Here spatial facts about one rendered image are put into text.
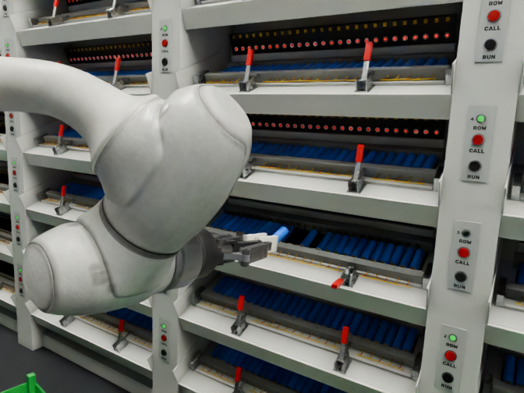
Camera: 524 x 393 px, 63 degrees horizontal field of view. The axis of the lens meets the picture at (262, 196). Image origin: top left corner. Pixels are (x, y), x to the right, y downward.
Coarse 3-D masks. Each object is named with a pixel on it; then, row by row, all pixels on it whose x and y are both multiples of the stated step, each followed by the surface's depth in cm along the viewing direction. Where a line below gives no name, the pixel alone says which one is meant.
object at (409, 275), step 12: (216, 228) 109; (288, 252) 97; (300, 252) 95; (312, 252) 94; (324, 252) 93; (312, 264) 92; (336, 264) 91; (360, 264) 88; (372, 264) 87; (384, 264) 86; (396, 276) 84; (408, 276) 83; (420, 276) 82
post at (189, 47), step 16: (160, 0) 102; (176, 0) 99; (160, 16) 102; (176, 16) 100; (176, 32) 100; (192, 32) 103; (208, 32) 108; (224, 32) 113; (176, 48) 101; (192, 48) 104; (208, 48) 109; (224, 48) 114; (176, 64) 101; (192, 64) 104; (160, 80) 105; (176, 80) 102; (160, 96) 106; (160, 304) 115; (176, 320) 112; (176, 336) 113; (192, 336) 118; (176, 352) 114; (160, 368) 118; (160, 384) 119; (176, 384) 115
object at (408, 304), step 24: (216, 216) 119; (312, 216) 106; (336, 216) 102; (264, 264) 96; (288, 264) 95; (432, 264) 83; (288, 288) 94; (312, 288) 90; (360, 288) 85; (384, 288) 84; (408, 288) 83; (384, 312) 83; (408, 312) 80
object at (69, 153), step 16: (48, 128) 148; (64, 128) 153; (32, 144) 144; (48, 144) 144; (64, 144) 134; (80, 144) 135; (32, 160) 140; (48, 160) 135; (64, 160) 130; (80, 160) 125
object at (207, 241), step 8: (200, 232) 60; (208, 232) 61; (200, 240) 59; (208, 240) 60; (208, 248) 59; (216, 248) 61; (224, 248) 63; (232, 248) 66; (208, 256) 59; (216, 256) 61; (208, 264) 59; (216, 264) 61; (200, 272) 59; (208, 272) 61
